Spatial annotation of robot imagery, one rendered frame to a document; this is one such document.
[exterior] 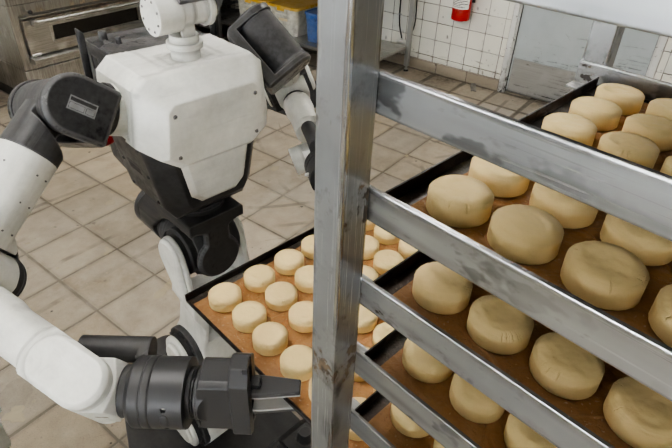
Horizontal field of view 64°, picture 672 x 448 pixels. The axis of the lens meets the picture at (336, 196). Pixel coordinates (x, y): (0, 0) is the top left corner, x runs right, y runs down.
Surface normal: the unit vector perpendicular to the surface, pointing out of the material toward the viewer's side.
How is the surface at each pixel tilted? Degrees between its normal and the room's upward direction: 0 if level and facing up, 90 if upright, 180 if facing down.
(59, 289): 0
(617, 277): 0
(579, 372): 0
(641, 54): 90
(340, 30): 90
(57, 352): 26
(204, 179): 91
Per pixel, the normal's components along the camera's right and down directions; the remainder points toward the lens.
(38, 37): 0.79, 0.37
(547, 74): -0.61, 0.41
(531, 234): 0.04, -0.84
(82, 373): 0.02, -0.51
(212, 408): -0.01, 0.54
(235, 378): 0.01, -0.22
